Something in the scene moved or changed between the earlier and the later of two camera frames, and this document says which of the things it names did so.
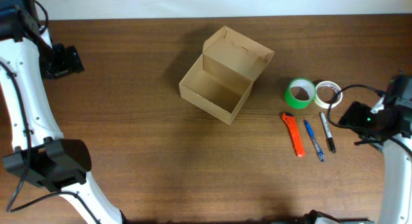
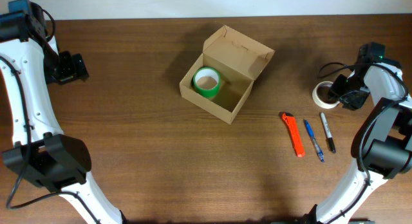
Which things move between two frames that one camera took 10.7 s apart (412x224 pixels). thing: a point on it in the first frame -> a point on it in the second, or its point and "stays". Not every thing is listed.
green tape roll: x=299 y=93 -> x=206 y=82
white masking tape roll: x=327 y=83 stays
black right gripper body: x=358 y=117 -> x=349 y=92
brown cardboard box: x=223 y=77 stays
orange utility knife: x=291 y=123 stays
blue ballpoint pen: x=310 y=131 stays
